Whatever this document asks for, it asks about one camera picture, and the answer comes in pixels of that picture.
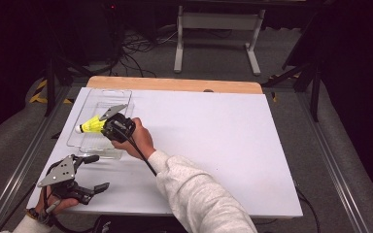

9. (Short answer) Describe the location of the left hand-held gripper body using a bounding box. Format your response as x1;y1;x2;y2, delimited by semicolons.
37;154;95;206

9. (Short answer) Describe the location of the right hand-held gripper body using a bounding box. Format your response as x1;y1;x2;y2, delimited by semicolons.
99;104;136;144

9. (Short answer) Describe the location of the clear plastic container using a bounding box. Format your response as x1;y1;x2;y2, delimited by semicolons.
66;88;135;160

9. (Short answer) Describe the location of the person's right hand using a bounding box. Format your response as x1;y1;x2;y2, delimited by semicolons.
111;116;156;160

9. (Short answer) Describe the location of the person's left hand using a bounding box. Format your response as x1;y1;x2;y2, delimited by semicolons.
34;187;79;216

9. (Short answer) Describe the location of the black bag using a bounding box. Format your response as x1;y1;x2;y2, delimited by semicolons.
93;215;188;233

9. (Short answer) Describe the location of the wooden table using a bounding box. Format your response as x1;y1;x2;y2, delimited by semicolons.
85;76;264;95

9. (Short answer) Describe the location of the black tripod stand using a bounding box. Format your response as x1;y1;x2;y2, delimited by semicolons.
43;54;93;117

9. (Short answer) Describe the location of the yellow black hazard tape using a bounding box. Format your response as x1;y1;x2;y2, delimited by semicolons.
28;79;74;105

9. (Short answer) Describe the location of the white board sheet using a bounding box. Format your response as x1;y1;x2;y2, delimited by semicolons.
26;86;304;218

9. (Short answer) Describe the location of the black angled stand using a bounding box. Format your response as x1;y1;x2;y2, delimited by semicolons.
261;18;324;122

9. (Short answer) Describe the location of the right hand-held gripper cable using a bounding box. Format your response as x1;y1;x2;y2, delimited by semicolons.
119;127;158;178

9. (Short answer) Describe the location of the hand-held gripper cable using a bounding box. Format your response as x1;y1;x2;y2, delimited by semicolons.
119;127;158;178
42;187;95;233

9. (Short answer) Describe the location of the aluminium floor rail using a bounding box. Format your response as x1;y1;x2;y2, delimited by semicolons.
295;91;370;233
0;86;74;233

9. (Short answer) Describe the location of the wrist bracelet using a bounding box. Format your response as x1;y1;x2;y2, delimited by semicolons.
25;208;51;226

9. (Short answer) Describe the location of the left hand-held gripper cable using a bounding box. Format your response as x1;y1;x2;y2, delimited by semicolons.
42;187;95;233

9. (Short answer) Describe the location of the tangle of floor cables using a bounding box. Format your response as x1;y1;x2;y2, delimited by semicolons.
110;28;179;79

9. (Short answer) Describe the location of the white metal stand frame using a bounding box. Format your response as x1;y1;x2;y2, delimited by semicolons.
173;4;266;77

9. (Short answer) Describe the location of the black floor cable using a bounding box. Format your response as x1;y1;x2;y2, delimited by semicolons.
295;187;322;233

